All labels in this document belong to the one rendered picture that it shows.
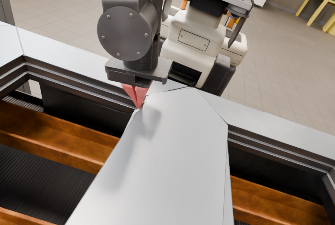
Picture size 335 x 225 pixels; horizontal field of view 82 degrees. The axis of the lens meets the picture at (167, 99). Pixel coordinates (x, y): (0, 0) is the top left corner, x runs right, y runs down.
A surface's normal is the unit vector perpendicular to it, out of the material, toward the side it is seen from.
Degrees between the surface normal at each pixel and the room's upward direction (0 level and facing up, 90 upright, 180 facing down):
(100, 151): 0
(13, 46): 0
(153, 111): 1
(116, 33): 89
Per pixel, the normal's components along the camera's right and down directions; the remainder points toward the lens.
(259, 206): 0.27, -0.73
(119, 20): -0.07, 0.62
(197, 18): -0.31, 0.66
